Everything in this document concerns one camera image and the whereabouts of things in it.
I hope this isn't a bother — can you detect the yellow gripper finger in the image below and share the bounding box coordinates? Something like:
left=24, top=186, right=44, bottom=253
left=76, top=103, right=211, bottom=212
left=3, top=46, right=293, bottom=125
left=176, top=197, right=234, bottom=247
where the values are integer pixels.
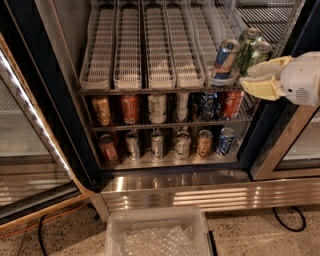
left=239, top=73, right=286, bottom=101
left=247, top=56, right=294, bottom=78

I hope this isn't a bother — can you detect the green can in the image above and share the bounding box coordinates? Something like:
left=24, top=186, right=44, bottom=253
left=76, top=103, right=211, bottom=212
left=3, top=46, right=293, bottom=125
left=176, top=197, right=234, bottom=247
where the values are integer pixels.
left=236, top=27, right=262, bottom=69
left=240, top=41, right=272, bottom=76

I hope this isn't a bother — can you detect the green can front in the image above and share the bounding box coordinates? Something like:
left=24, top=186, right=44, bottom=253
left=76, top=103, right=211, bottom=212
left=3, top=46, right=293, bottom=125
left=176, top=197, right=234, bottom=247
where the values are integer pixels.
left=240, top=41, right=272, bottom=76

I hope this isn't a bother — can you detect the open glass fridge door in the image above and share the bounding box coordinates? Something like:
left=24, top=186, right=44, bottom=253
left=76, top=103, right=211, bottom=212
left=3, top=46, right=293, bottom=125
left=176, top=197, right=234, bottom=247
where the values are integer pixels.
left=0, top=34, right=93, bottom=231

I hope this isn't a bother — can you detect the clear plastic bin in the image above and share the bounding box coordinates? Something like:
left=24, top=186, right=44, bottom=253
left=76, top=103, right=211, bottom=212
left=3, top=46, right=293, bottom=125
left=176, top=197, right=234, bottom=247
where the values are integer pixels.
left=104, top=206, right=213, bottom=256

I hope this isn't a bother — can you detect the blue silver redbull can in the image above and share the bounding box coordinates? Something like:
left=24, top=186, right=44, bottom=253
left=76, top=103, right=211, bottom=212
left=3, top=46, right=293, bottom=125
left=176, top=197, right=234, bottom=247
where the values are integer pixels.
left=211, top=39, right=241, bottom=79

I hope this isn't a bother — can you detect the red can bottom shelf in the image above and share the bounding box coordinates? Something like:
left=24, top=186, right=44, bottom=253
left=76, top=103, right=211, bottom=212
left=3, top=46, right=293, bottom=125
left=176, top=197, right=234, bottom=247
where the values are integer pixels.
left=99, top=134, right=119, bottom=162

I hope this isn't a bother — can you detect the blue can bottom shelf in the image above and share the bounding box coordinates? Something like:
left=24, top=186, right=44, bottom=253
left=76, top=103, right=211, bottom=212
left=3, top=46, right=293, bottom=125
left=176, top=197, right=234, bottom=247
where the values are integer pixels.
left=216, top=127, right=236, bottom=156

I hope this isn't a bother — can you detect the black power cable right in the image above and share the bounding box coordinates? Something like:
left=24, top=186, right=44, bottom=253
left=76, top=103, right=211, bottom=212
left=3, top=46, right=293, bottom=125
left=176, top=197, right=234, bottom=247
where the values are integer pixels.
left=271, top=205, right=308, bottom=234

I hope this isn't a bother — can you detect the red can middle shelf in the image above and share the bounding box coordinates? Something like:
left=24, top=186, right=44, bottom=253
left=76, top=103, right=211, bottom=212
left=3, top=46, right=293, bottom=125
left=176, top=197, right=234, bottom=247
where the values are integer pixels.
left=221, top=91, right=244, bottom=119

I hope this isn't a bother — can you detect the orange extension cable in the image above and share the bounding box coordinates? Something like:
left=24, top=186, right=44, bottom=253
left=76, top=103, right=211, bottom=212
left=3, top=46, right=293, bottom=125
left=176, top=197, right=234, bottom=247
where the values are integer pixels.
left=0, top=202, right=88, bottom=240

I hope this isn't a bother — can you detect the stainless steel fridge cabinet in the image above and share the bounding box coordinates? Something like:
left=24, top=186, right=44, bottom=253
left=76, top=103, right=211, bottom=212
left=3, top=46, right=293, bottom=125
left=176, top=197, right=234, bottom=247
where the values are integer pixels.
left=1, top=0, right=319, bottom=218

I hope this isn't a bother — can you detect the orange can middle shelf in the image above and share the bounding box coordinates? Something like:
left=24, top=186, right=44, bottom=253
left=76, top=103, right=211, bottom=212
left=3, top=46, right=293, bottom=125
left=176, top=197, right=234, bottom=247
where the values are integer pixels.
left=120, top=95, right=139, bottom=124

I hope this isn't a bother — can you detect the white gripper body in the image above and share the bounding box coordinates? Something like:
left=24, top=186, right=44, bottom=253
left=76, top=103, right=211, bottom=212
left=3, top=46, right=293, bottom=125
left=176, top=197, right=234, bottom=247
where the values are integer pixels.
left=280, top=52, right=320, bottom=106

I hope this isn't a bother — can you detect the red can shelf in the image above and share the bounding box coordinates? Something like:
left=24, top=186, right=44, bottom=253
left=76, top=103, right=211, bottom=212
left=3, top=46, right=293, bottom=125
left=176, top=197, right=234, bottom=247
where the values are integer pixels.
left=99, top=134, right=119, bottom=162
left=221, top=91, right=244, bottom=119

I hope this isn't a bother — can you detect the black cable left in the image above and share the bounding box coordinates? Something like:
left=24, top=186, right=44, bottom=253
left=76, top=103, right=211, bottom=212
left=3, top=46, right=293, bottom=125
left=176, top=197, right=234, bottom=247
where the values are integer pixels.
left=37, top=213, right=51, bottom=256

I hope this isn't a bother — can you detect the right glass fridge door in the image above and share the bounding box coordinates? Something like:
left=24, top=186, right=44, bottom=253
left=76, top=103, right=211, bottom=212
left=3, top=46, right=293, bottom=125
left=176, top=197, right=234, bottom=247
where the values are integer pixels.
left=250, top=105, right=320, bottom=180

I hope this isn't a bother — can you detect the green can rear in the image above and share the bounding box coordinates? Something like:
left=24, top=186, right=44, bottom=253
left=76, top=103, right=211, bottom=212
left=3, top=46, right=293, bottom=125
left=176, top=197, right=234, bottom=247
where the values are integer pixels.
left=236, top=27, right=262, bottom=69

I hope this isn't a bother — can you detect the tan can middle shelf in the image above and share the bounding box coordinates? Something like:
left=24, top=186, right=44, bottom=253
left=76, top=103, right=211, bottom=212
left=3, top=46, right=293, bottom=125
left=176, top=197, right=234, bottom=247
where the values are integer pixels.
left=92, top=96, right=111, bottom=126

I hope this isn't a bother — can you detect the slim white can middle shelf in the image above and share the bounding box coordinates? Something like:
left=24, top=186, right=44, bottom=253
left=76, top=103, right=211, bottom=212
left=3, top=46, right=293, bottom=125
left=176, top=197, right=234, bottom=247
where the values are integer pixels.
left=176, top=92, right=189, bottom=121

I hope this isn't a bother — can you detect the dark blue can middle shelf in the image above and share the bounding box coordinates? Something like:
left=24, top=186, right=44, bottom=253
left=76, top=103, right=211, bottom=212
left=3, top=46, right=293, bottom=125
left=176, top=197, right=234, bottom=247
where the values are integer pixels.
left=195, top=92, right=220, bottom=121

